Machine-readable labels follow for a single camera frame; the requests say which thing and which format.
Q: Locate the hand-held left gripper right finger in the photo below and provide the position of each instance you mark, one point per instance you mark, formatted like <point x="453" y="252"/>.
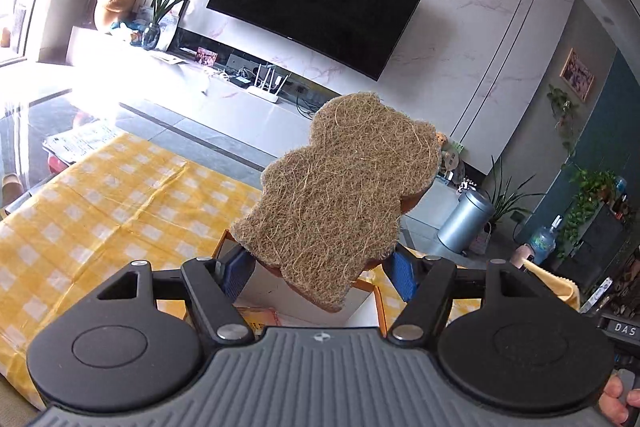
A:
<point x="402" y="278"/>

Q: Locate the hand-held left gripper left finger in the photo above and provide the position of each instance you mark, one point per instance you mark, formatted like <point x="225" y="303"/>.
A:
<point x="232" y="273"/>

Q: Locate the orange-rimmed cardboard box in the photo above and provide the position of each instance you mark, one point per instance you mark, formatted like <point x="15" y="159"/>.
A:
<point x="300" y="302"/>

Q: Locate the brown bear-shaped fibre sponge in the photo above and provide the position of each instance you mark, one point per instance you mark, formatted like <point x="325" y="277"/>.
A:
<point x="340" y="197"/>

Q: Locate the person's right hand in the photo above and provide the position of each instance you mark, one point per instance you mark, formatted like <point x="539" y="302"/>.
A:
<point x="614" y="399"/>

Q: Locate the silver trash can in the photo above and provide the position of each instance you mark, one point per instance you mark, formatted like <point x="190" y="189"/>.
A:
<point x="465" y="222"/>

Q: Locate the dark cabinet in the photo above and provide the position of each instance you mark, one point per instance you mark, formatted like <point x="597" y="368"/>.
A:
<point x="600" y="242"/>

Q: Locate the blue water bottle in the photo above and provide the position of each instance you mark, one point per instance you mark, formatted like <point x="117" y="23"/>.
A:
<point x="544" y="243"/>

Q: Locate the small pink heater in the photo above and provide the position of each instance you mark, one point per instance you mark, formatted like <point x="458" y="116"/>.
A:
<point x="525" y="257"/>

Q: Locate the potted plant in basket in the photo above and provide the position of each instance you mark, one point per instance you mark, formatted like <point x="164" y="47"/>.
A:
<point x="507" y="202"/>

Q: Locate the yellow checkered tablecloth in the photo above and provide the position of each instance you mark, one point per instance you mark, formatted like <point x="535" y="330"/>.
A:
<point x="115" y="207"/>

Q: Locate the leafy pothos plant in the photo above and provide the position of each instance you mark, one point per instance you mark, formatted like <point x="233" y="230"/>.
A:
<point x="587" y="197"/>

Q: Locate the white marble TV cabinet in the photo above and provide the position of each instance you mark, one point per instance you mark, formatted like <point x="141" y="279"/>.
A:
<point x="200" y="92"/>

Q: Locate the white router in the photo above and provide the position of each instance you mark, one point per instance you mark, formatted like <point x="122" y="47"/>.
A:
<point x="267" y="89"/>

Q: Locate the stack of newspapers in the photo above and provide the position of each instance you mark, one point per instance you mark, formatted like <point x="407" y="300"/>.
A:
<point x="82" y="141"/>

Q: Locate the small pink photo card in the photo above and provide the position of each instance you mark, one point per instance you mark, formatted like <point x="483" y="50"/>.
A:
<point x="206" y="56"/>

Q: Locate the white paper sheet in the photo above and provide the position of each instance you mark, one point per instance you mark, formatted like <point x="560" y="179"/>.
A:
<point x="170" y="56"/>

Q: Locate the hanging vine plant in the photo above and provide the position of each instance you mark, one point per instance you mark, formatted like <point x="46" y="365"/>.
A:
<point x="562" y="107"/>

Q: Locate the green plant in glass vase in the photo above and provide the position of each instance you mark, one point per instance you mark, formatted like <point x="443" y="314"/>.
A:
<point x="159" y="14"/>

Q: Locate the orange acorn-shaped jar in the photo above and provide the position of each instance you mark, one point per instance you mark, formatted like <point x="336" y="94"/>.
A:
<point x="114" y="9"/>

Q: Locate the framed wall picture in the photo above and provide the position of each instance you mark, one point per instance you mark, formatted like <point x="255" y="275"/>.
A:
<point x="577" y="73"/>

